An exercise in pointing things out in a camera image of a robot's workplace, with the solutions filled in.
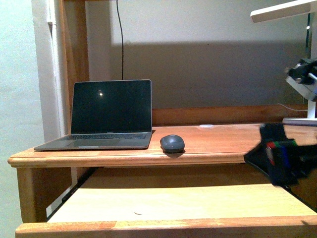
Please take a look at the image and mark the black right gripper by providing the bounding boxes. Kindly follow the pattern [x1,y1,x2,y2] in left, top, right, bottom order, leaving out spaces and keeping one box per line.
[244,123,317,187]

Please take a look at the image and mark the pull-out wooden keyboard tray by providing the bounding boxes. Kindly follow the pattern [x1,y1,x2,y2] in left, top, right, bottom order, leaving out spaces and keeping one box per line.
[15,184,317,238]

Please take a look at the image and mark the grey computer mouse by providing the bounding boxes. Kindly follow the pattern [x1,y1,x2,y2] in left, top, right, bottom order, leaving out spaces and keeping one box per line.
[160,134,185,154]

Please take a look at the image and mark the wooden desk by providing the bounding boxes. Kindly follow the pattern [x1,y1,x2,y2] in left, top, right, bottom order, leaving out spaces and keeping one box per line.
[7,0,317,224]

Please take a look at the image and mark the white desk lamp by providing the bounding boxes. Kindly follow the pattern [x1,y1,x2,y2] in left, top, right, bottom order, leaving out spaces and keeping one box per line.
[249,0,317,126]

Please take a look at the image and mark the grey laptop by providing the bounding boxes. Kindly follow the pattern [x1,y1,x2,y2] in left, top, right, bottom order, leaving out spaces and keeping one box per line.
[34,79,152,152]

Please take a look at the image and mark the black wall cable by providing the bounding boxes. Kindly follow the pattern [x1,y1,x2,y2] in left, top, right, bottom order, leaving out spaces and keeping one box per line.
[115,0,125,81]

